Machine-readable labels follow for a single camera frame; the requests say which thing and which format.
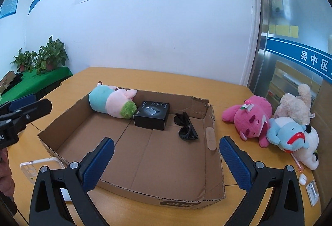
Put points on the small potted green plant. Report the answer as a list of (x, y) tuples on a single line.
[(23, 58)]

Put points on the small white packet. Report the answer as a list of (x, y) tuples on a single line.
[(312, 193)]

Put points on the blue door band sign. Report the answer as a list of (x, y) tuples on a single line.
[(298, 54)]

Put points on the white phone case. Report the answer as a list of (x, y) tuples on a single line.
[(51, 161)]

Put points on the person's left hand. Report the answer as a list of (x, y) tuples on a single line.
[(4, 176)]

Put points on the yellow sticky note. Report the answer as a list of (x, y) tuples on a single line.
[(282, 30), (272, 28), (294, 31)]

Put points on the light blue plush toy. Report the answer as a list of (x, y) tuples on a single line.
[(285, 132)]

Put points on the teal and pink plush toy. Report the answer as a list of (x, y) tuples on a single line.
[(103, 99)]

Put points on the wooden desktop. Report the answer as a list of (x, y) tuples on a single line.
[(168, 80)]

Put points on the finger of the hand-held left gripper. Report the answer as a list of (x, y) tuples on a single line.
[(24, 101), (36, 110)]

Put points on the glass door with metal frame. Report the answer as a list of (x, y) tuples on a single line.
[(285, 73)]

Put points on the small flat cardboard box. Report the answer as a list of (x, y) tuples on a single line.
[(7, 78)]

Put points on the cream plush toy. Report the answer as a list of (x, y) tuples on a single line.
[(290, 104)]

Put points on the black product box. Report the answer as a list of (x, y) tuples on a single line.
[(150, 111)]

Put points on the black sunglasses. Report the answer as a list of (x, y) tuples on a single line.
[(188, 132)]

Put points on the black cloth item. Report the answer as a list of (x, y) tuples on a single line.
[(15, 80)]

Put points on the white earbuds case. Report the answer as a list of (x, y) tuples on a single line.
[(302, 178)]

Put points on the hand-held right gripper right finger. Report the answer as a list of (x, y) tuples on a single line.
[(234, 163)]

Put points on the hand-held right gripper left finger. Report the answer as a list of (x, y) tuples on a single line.
[(99, 161)]

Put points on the large potted green plant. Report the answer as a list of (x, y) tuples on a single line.
[(51, 49)]

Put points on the white plush toy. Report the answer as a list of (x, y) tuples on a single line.
[(308, 153)]

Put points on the pink pen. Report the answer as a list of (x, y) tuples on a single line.
[(297, 162)]

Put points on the blue wall poster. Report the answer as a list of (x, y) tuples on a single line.
[(11, 0)]

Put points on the green table cloth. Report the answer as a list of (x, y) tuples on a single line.
[(39, 80)]

